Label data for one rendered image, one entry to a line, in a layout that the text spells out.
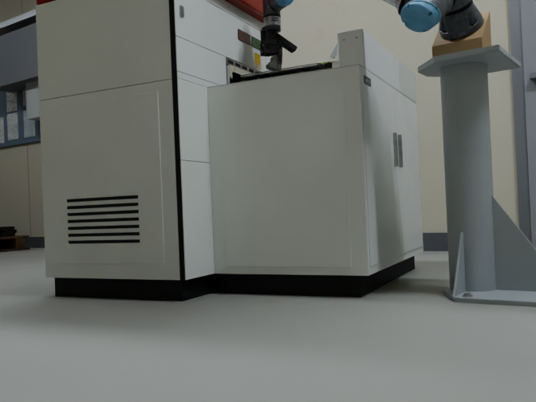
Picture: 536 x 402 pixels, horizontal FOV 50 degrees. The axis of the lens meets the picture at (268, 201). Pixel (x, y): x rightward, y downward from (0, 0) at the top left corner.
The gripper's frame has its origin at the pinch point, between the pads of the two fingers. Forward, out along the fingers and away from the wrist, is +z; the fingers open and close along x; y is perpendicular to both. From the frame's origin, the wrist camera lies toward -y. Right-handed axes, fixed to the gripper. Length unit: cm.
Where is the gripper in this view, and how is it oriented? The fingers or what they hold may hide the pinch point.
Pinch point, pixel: (279, 73)
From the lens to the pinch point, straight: 258.8
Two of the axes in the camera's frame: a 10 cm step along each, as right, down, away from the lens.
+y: -9.7, 0.4, -2.6
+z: 0.4, 10.0, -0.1
